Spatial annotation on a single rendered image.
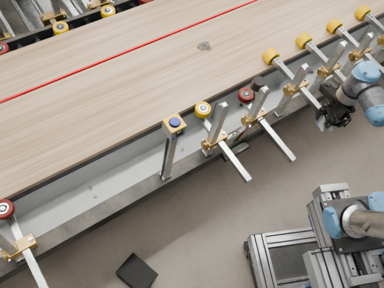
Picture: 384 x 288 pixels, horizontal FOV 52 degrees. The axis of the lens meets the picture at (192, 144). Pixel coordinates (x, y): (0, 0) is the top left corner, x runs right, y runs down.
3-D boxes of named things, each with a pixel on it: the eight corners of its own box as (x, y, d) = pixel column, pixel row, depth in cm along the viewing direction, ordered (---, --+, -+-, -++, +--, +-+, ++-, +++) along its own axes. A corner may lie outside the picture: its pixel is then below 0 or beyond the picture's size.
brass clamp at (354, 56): (368, 55, 225) (373, 49, 221) (352, 64, 220) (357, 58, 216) (361, 48, 227) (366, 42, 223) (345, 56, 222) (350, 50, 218)
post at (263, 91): (244, 139, 221) (271, 89, 179) (239, 142, 219) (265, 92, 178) (240, 135, 222) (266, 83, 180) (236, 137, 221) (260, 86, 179)
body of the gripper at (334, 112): (324, 130, 137) (340, 111, 127) (317, 109, 141) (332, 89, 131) (344, 128, 139) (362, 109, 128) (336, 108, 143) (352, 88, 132)
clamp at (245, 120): (264, 118, 207) (267, 112, 202) (245, 128, 202) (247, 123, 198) (258, 110, 209) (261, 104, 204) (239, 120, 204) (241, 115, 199)
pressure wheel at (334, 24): (343, 21, 225) (331, 30, 226) (342, 27, 232) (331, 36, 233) (336, 14, 227) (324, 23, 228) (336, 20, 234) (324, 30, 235)
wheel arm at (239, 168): (250, 181, 191) (252, 178, 187) (244, 184, 190) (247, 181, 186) (200, 115, 205) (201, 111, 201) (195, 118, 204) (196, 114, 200)
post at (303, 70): (278, 119, 228) (311, 66, 186) (274, 122, 227) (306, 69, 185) (274, 115, 229) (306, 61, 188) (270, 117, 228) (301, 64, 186)
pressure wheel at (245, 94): (251, 107, 212) (257, 95, 202) (239, 114, 209) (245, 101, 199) (242, 96, 214) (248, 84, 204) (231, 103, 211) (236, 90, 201)
